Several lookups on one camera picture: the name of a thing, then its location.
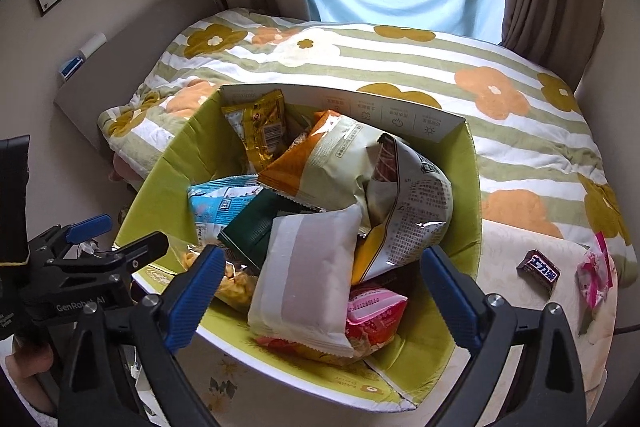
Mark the person's left hand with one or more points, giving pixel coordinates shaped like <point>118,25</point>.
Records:
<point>30,364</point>

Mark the green cardboard box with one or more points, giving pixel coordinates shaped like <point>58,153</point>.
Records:
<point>440,217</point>

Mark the white roll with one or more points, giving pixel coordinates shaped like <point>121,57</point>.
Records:
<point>92,44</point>

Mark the small brown chocolate box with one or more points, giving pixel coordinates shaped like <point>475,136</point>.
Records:
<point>540,272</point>

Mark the yellow snack packet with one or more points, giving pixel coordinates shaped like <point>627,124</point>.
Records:
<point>257,127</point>

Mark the grey headboard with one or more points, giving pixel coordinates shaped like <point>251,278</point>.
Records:
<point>130,52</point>

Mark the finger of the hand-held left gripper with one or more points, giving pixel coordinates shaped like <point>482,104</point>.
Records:
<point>90,225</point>
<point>135,254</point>

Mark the blue white small box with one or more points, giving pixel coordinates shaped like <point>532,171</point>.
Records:
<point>71,68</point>

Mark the small pink snack packet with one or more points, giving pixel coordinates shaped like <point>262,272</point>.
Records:
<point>595,277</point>

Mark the clear bag of yellow snacks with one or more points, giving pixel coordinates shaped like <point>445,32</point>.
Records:
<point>235,284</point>

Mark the white grey snack packet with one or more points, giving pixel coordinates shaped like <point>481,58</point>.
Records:
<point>305,277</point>

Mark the pink red strawberry snack bag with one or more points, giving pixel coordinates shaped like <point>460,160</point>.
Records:
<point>375,312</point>

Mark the floral striped blanket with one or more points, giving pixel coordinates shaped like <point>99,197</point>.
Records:
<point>500,147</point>

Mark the blue white snack packet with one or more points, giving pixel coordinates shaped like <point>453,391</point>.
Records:
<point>220,202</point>

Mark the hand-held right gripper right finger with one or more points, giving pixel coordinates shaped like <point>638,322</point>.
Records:
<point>450,302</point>

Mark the dark green snack packet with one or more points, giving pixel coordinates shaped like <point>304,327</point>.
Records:
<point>255,227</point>

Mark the silver grey snack bag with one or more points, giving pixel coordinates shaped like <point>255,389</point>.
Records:
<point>415,202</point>

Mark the orange white snack bag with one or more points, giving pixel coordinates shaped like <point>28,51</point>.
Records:
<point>325,157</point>

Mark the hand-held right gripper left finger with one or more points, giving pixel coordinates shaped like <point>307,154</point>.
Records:
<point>197,297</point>

